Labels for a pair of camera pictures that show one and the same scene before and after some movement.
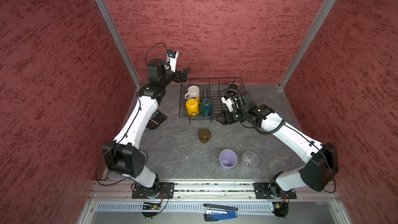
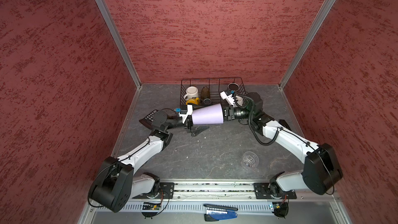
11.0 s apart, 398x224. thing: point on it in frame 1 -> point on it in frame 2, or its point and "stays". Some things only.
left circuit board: (148, 206) stays
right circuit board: (281, 209) stays
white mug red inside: (193, 91) stays
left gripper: (178, 79) -> (195, 130)
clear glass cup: (250, 159) stays
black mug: (233, 86) stays
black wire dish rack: (201, 98) stays
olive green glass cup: (204, 135) -> (205, 93)
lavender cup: (228, 159) -> (210, 114)
